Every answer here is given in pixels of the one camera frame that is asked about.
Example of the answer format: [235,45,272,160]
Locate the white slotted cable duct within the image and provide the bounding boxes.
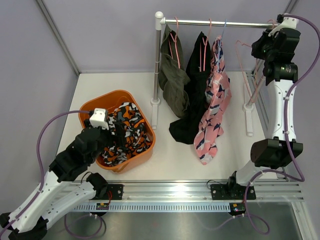
[70,201,231,213]

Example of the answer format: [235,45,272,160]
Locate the black shorts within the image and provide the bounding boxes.
[169,32,211,145]

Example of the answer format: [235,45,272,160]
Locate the olive green shorts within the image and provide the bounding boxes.
[158,25,190,118]

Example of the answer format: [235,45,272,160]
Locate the pink wire hanger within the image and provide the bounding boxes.
[199,18,212,72]
[234,19,276,102]
[171,16,181,69]

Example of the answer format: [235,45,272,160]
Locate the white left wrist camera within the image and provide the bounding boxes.
[89,108,109,130]

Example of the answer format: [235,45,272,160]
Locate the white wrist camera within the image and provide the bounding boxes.
[89,108,109,130]
[268,14,299,37]

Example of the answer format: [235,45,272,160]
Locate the orange plastic laundry basket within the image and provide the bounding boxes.
[80,90,156,174]

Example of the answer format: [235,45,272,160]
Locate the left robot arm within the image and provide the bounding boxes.
[0,119,114,240]

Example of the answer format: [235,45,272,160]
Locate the pink shark print shorts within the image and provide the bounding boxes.
[193,35,232,166]

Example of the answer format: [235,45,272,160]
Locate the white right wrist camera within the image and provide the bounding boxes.
[268,14,299,37]

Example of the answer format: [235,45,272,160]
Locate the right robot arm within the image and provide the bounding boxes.
[223,27,303,199]

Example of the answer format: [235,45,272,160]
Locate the blue wire hanger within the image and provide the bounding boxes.
[216,19,227,73]

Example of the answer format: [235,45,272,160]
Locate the white and steel clothes rack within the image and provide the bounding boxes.
[150,11,278,137]

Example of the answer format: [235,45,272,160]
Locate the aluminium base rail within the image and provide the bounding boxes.
[32,178,305,203]

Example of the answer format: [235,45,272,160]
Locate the orange camouflage print shorts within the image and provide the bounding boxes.
[101,102,152,167]

